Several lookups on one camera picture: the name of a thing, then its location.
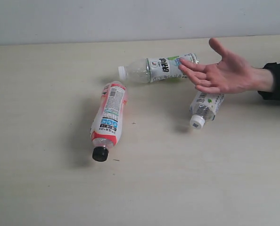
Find lime label clear bottle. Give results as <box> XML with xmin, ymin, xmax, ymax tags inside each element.
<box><xmin>118</xmin><ymin>53</ymin><xmax>199</xmax><ymax>83</ymax></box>

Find pink label black-cap bottle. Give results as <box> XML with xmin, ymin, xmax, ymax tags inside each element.
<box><xmin>90</xmin><ymin>81</ymin><xmax>127</xmax><ymax>162</ymax></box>

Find black sleeved forearm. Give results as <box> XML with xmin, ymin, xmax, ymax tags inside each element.
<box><xmin>258</xmin><ymin>63</ymin><xmax>280</xmax><ymax>101</ymax></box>

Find white label water bottle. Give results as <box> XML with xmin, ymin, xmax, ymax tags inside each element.
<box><xmin>189</xmin><ymin>91</ymin><xmax>225</xmax><ymax>129</ymax></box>

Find person's open hand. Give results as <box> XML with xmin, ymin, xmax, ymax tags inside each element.
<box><xmin>179</xmin><ymin>38</ymin><xmax>274</xmax><ymax>94</ymax></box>

